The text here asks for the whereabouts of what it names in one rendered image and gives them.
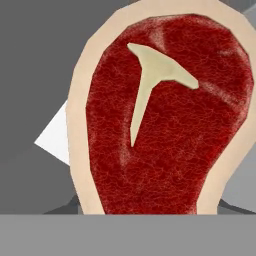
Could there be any white flat angular panel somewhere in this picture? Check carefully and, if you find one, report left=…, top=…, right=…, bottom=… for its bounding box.
left=33, top=99, right=71, bottom=166

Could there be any raw red T-bone steak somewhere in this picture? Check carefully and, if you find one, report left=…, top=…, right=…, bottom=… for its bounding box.
left=65, top=0, right=256, bottom=216

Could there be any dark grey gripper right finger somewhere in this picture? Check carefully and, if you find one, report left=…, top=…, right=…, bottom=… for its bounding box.
left=216, top=199, right=256, bottom=216

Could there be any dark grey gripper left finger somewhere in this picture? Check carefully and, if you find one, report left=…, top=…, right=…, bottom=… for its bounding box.
left=42, top=194, right=83, bottom=216

